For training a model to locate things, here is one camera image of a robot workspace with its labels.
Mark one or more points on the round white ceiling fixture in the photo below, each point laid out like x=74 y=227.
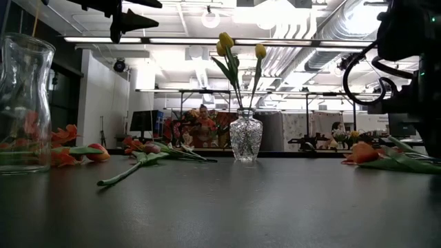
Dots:
x=211 y=19

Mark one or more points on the smooth clear glass vase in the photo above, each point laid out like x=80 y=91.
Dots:
x=24 y=103

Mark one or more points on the green stems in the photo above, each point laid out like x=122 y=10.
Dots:
x=151 y=149

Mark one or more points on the orange-yellow artificial tulip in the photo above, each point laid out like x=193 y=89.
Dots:
x=98 y=152

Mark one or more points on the yellow artificial tulip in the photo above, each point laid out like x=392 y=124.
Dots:
x=260 y=51
x=225 y=39
x=220 y=50

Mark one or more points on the silver ceiling duct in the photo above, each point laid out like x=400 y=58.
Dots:
x=330 y=41

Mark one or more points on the black background robot arm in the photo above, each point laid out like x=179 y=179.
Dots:
x=305 y=144

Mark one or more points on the red patterned backdrop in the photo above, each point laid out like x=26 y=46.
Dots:
x=224 y=124

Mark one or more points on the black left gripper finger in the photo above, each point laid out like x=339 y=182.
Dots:
x=144 y=2
x=136 y=21

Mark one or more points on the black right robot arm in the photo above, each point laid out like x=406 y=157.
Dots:
x=410 y=27

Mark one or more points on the black table mat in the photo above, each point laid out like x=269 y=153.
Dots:
x=220 y=206

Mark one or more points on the orange artificial tulip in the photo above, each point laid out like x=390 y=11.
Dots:
x=361 y=151

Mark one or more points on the round black ceiling camera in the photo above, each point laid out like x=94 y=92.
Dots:
x=119 y=65

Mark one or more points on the thin black background tripod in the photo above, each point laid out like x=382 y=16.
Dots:
x=102 y=132

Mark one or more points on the clear cut-glass vase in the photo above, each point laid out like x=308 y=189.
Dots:
x=246 y=136

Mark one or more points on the person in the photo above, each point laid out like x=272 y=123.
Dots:
x=336 y=129
x=204 y=125

